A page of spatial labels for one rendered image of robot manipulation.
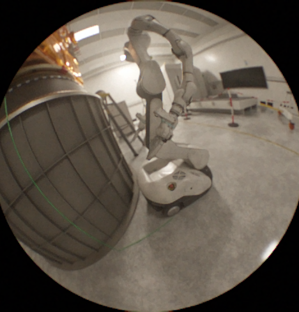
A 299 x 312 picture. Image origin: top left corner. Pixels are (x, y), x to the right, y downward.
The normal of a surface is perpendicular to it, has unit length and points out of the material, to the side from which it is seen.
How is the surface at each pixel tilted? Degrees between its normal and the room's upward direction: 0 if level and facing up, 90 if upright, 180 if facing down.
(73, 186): 90
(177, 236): 0
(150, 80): 89
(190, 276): 0
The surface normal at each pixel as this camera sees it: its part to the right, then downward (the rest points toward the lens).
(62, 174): 0.86, -0.06
